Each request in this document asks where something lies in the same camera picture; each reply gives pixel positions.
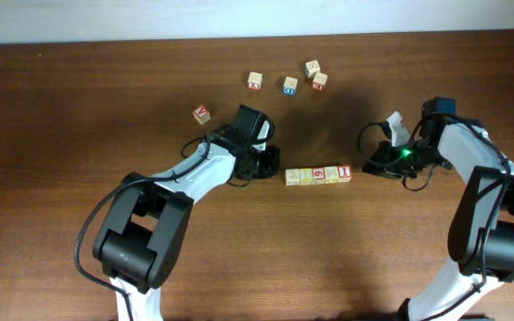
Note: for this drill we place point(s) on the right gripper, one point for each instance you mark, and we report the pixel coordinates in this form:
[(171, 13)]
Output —
[(389, 171)]

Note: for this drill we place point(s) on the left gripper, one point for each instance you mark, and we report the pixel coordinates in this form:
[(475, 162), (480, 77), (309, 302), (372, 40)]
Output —
[(269, 167)]

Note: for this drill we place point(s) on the wooden block red side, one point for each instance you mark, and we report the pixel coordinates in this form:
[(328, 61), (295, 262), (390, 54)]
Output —
[(292, 176)]

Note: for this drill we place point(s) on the plain wooden block yellow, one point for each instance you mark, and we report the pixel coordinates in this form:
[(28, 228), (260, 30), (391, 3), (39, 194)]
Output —
[(305, 176)]

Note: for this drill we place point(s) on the red I wooden block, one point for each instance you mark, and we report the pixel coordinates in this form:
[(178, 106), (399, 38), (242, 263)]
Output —
[(344, 173)]

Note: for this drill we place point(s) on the red 9 wooden block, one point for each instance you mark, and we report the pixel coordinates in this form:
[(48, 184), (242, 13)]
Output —
[(319, 176)]

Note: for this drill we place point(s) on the yellow sided wooden block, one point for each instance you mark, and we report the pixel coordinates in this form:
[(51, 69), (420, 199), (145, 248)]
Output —
[(331, 174)]

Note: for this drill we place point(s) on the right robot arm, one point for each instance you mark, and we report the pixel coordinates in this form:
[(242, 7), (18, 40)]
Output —
[(481, 234)]

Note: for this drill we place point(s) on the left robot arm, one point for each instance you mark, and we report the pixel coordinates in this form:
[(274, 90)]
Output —
[(140, 239)]

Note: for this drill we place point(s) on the red A wooden block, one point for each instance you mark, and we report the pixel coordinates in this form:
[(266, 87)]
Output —
[(201, 114)]

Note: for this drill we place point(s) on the red X wooden block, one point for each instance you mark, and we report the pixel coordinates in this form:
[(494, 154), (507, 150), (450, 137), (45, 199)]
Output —
[(254, 81)]

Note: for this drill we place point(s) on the blue sided wooden block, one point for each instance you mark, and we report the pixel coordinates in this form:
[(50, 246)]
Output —
[(289, 86)]

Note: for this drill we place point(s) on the red sided wooden block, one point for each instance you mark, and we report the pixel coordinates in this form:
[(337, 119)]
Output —
[(319, 81)]

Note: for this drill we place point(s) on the green R wooden block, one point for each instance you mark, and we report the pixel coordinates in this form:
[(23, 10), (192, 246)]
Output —
[(312, 68)]

